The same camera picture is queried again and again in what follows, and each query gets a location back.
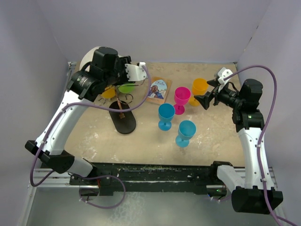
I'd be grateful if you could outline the blue wine glass left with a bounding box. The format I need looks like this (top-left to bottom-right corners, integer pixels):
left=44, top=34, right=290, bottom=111
left=158, top=103, right=175, bottom=131

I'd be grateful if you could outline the blue wine glass front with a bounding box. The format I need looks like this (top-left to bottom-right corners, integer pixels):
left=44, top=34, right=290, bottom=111
left=175, top=120, right=197, bottom=148

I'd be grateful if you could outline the green wine glass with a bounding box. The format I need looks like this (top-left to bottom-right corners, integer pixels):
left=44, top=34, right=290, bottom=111
left=118, top=83, right=135, bottom=94

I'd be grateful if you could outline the orange wine glass back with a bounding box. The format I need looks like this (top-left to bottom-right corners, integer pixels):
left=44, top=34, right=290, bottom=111
left=189, top=78, right=208, bottom=106

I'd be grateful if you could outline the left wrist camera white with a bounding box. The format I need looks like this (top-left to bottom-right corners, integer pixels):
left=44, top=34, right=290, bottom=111
left=125, top=62, right=148, bottom=82

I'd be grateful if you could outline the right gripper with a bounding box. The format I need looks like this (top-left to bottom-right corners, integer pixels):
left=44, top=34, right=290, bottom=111
left=195, top=78, right=244, bottom=109

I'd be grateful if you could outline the blue wine glass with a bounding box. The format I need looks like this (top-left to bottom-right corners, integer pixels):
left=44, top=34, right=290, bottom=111
left=158, top=103, right=175, bottom=131
left=175, top=120, right=197, bottom=148

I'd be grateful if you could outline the orange wine glass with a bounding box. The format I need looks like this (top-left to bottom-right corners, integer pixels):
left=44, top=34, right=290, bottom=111
left=101, top=87, right=116, bottom=99
left=189, top=78, right=208, bottom=106

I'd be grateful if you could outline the metal wine glass rack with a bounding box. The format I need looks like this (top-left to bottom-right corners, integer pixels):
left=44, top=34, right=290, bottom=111
left=95, top=81, right=144, bottom=135

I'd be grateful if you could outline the orange picture book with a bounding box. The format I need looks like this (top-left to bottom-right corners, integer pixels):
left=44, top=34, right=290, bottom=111
left=146, top=76, right=172, bottom=105

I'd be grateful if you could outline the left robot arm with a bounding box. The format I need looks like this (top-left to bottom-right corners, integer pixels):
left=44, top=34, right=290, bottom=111
left=25, top=46, right=150, bottom=186

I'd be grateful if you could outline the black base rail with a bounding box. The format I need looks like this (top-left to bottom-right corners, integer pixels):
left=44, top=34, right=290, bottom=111
left=67, top=161, right=227, bottom=197

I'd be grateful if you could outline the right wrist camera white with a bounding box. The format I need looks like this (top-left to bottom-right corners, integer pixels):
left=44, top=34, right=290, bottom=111
left=214, top=67, right=233, bottom=92

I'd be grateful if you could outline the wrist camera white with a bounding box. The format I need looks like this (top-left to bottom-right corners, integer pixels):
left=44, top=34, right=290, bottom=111
left=125, top=62, right=148, bottom=82
left=214, top=67, right=233, bottom=92

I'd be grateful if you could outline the orange wine glass front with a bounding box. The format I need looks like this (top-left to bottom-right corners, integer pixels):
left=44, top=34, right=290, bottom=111
left=101, top=87, right=116, bottom=99

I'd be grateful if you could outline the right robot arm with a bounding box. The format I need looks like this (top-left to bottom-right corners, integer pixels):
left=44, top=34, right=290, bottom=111
left=195, top=79, right=283, bottom=214

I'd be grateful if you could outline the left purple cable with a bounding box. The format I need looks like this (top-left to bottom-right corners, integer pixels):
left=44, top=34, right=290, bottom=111
left=30, top=65, right=152, bottom=209

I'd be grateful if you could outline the white cylinder container orange lid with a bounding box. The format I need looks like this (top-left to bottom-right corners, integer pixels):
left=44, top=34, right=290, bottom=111
left=79, top=46, right=100, bottom=69

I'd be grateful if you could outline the pink wine glass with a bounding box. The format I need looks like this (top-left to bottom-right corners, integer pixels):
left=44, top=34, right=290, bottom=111
left=174, top=87, right=191, bottom=115

